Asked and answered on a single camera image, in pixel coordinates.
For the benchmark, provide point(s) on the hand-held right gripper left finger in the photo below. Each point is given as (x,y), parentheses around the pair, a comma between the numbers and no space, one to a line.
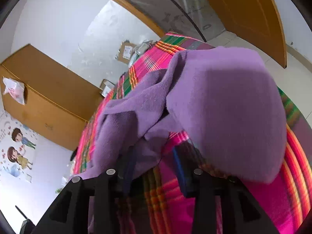
(130,173)

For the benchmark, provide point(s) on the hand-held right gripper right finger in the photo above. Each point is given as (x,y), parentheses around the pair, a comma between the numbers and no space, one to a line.
(181,170)

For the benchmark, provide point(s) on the purple fleece garment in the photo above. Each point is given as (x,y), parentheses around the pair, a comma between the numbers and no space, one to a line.
(219,114)

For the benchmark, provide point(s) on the white cardboard box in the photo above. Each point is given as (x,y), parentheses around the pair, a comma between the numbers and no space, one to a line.
(106,87)

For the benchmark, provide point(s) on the pink green plaid bed sheet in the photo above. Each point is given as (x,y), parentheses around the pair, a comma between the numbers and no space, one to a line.
(268,207)

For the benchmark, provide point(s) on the wooden wardrobe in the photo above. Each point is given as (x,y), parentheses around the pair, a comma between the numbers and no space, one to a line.
(48,90)

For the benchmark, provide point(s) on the open brown cardboard box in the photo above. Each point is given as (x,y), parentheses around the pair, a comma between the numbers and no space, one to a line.
(126,52)

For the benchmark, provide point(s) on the white plastic bag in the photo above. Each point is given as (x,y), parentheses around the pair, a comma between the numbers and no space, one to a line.
(14,90)

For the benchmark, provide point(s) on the plastic-wrapped grey mattress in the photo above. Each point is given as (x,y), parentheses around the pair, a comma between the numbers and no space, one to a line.
(175,7)

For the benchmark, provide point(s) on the wooden door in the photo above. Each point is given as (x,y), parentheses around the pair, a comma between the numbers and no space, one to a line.
(243,12)

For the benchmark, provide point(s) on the cartoon wall sticker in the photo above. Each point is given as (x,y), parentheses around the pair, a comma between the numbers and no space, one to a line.
(17,146)

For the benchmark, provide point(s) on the wooden door frame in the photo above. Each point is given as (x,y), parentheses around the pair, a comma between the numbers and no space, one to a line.
(159,30)

